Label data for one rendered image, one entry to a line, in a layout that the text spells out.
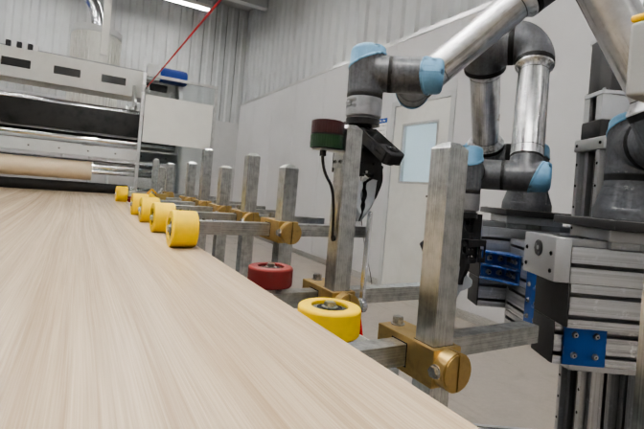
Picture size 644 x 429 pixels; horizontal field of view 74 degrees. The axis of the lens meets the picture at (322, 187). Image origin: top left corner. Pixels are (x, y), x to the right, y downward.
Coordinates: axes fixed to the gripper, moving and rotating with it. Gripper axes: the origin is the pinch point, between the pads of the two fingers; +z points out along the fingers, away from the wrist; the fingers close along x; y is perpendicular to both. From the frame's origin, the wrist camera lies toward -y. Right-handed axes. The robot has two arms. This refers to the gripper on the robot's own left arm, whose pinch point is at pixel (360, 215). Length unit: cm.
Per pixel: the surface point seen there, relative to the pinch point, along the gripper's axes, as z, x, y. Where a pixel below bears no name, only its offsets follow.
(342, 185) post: -5.7, 9.6, -7.2
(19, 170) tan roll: -1, 82, 250
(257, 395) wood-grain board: 10, 39, -44
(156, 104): -54, 7, 246
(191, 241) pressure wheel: 8.7, 28.9, 20.3
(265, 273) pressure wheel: 10.4, 22.0, -4.7
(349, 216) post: -0.1, 7.6, -7.2
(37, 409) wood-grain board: 10, 52, -41
